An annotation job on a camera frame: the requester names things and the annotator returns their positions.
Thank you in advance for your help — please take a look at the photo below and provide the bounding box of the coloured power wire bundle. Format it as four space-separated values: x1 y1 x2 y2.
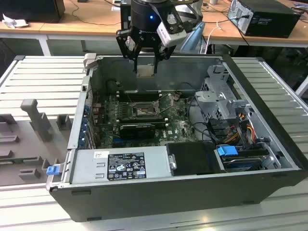
222 113 257 145

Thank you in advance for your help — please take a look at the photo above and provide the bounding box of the white cable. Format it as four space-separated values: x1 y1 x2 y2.
204 20 226 54

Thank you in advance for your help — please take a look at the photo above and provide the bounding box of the black RAM slot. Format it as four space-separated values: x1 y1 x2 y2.
116 92 161 97
116 90 161 94
116 95 162 99
116 97 162 102
116 116 167 122

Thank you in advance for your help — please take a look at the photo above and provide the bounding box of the silver metal latch handle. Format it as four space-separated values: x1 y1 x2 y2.
168 154 178 170

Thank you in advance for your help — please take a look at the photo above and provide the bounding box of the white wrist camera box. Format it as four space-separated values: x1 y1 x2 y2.
155 13 188 48

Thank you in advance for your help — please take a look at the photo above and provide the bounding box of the large black box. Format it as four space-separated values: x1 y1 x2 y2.
0 0 65 24

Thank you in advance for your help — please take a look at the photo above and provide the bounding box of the silver power supply unit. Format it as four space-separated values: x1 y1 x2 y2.
69 145 173 185

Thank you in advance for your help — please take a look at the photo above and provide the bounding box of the CPU socket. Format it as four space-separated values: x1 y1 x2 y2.
131 102 161 119

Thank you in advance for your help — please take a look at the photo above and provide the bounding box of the finned chipset heatsink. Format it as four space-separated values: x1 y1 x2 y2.
119 124 156 140

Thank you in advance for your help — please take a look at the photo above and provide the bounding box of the silver CPU chip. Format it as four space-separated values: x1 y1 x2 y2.
136 64 155 78

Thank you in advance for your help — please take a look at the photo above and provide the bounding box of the crumpled white paper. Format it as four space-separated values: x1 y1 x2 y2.
1 13 30 29

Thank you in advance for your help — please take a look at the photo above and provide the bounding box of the blue plastic latch tab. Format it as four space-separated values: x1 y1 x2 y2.
45 165 60 176

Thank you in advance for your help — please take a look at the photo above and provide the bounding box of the black open PC case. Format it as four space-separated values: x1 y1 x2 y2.
45 53 304 223

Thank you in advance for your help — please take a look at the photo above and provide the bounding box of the green motherboard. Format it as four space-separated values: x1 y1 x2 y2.
92 92 200 149

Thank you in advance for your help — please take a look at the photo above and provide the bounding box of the green RAM stick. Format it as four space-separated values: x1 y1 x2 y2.
119 121 167 128

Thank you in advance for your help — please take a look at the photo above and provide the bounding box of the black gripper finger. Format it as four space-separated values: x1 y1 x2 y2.
116 29 143 73
153 44 177 74

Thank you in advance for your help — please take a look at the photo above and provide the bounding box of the wooden desk white frame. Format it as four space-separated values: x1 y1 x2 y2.
38 0 308 57
0 0 51 56

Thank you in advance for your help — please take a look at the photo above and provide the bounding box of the pale blue teach pendant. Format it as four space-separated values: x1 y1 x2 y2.
184 23 205 53

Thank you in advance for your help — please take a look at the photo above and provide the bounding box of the black desktop computer case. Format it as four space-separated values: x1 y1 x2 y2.
227 0 303 39

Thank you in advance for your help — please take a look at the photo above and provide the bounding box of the gray parts rack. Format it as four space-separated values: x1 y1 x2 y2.
0 98 74 187

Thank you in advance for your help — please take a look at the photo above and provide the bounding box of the black plastic drive shroud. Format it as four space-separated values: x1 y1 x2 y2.
166 141 226 176

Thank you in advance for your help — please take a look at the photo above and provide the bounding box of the metal locking lever wire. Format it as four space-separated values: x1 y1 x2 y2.
126 90 139 109
158 100 180 115

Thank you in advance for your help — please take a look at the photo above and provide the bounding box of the hard disk blue carrier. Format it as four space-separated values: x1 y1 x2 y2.
216 145 268 173

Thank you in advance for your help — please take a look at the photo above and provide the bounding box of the small black computer box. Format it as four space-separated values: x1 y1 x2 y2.
119 3 133 32

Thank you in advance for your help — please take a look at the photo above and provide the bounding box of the gray case latch handle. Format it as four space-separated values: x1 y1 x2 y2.
83 53 98 70

